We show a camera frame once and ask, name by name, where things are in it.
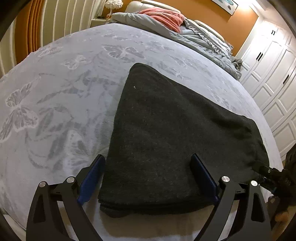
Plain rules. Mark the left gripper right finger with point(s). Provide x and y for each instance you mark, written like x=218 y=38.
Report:
x=251 y=221

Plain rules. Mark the white striped curtain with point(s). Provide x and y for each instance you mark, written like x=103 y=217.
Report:
x=42 y=22

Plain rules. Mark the black pants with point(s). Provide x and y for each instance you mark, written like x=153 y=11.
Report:
x=159 y=124

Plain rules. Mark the white bedside lamp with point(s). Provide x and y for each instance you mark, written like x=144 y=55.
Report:
x=113 y=5

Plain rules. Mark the right hand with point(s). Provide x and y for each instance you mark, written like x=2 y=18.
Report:
x=277 y=210

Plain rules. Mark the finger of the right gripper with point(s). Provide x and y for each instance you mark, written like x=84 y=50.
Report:
x=264 y=170

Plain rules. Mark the dark grey clothes pile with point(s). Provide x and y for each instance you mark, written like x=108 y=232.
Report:
x=237 y=62

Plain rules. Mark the white bedside table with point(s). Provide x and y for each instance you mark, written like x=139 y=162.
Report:
x=99 y=22

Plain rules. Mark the framed wall picture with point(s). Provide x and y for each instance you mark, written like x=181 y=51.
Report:
x=228 y=5

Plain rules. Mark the white panelled wardrobe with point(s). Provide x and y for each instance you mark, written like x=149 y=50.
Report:
x=268 y=74

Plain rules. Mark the red pink blanket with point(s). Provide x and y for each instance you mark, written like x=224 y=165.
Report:
x=171 y=19

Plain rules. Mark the grey rumpled duvet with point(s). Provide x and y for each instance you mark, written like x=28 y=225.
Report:
x=192 y=36

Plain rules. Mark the grey butterfly bedspread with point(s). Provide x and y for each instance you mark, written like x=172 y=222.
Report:
x=59 y=104

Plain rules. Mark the cream padded headboard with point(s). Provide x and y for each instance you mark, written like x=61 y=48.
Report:
x=176 y=27

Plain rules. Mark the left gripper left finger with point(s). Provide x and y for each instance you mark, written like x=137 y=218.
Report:
x=45 y=221

